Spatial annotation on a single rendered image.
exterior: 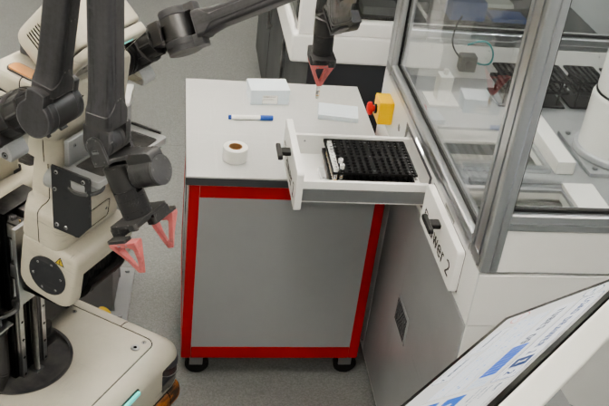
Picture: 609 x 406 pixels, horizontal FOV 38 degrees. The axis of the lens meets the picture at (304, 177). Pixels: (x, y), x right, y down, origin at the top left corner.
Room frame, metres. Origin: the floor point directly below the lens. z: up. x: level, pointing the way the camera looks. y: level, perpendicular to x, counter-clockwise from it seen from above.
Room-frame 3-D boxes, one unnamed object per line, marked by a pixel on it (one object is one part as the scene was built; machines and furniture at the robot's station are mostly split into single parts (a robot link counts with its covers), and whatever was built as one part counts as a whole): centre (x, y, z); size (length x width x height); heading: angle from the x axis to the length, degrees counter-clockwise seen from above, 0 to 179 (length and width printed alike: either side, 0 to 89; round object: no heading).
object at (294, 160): (2.01, 0.03, 0.87); 0.29 x 0.02 x 0.11; 10
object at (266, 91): (2.59, 0.15, 0.79); 0.13 x 0.09 x 0.05; 106
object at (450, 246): (1.75, -0.34, 0.87); 0.29 x 0.02 x 0.11; 10
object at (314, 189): (2.04, -0.17, 0.86); 0.40 x 0.26 x 0.06; 100
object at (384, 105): (2.39, -0.20, 0.88); 0.07 x 0.05 x 0.07; 10
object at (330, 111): (2.54, -0.08, 0.77); 0.13 x 0.09 x 0.02; 92
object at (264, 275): (2.41, 0.09, 0.38); 0.62 x 0.58 x 0.76; 10
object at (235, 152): (2.18, 0.20, 0.78); 0.07 x 0.07 x 0.04
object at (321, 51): (2.28, 0.00, 1.09); 0.10 x 0.07 x 0.07; 12
